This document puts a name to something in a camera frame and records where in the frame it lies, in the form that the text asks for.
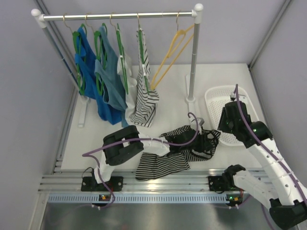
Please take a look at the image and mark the bright blue hanging top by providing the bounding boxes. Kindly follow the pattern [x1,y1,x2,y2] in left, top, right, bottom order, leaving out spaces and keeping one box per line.
[77,24,121,125]

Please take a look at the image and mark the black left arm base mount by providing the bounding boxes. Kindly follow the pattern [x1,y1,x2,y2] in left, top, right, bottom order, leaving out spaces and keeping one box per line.
[81,167,123,192]

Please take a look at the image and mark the black white striped tank top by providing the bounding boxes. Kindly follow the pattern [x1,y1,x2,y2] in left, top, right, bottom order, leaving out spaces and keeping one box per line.
[135,129,221,181]

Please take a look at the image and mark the white slotted cable duct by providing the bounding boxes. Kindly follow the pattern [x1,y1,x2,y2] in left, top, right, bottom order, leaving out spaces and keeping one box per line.
[48,194,240,204]

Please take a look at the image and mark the light blue hanging top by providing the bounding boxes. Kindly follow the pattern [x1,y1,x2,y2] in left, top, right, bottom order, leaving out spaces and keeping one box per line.
[94,26,128,127]

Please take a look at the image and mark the aluminium rail frame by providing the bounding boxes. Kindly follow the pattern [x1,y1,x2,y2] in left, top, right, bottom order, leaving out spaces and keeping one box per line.
[38,169,224,193]

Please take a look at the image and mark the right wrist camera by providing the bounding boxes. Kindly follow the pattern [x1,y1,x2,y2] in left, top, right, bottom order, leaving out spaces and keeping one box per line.
[230,93,246,103]

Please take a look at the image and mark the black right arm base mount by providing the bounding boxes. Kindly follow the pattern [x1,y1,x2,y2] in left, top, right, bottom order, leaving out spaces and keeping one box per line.
[208,175,240,194]

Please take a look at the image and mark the white black striped hanging top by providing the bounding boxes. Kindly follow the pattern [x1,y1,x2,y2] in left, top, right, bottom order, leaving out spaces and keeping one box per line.
[130,28,160,127]

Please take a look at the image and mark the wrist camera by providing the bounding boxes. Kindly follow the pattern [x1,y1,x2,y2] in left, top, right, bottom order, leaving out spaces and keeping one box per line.
[230,93,246,103]
[190,117,204,132]

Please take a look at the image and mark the yellow clothes hanger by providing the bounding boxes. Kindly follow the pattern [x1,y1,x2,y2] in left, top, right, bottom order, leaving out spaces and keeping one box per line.
[150,11,195,89]

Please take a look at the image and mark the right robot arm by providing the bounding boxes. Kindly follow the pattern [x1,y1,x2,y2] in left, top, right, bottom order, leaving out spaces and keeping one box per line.
[218,101,307,230]

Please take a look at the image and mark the white metal clothes rack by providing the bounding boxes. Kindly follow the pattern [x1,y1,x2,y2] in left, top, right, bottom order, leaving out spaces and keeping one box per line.
[31,3,203,114]

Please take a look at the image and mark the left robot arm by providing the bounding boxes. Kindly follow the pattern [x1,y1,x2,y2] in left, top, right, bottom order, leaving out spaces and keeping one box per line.
[92,125,221,190]

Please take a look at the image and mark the white perforated plastic basket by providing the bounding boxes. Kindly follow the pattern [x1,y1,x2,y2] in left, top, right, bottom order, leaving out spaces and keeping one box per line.
[204,85,260,147]

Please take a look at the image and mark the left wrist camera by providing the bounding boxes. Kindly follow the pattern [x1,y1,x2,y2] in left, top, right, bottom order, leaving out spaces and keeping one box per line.
[190,117,204,132]

